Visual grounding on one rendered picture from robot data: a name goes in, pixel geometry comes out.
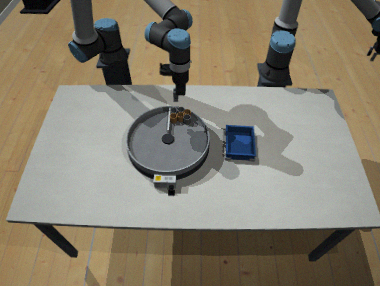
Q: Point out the black box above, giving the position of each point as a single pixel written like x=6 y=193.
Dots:
x=36 y=5

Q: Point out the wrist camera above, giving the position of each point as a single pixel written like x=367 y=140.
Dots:
x=165 y=69

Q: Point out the white control box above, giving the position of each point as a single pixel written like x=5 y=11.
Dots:
x=165 y=179

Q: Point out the blue crate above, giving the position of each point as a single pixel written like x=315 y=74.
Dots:
x=240 y=143

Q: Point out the steel bushing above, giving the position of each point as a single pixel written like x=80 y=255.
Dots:
x=174 y=109
x=187 y=118
x=180 y=109

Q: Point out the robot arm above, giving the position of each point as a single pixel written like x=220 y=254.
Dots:
x=281 y=50
x=81 y=20

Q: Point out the white table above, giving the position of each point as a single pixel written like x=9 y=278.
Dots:
x=83 y=183

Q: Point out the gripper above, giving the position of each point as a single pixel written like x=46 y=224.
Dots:
x=377 y=41
x=180 y=81

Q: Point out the grey turntable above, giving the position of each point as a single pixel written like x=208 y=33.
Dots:
x=150 y=150

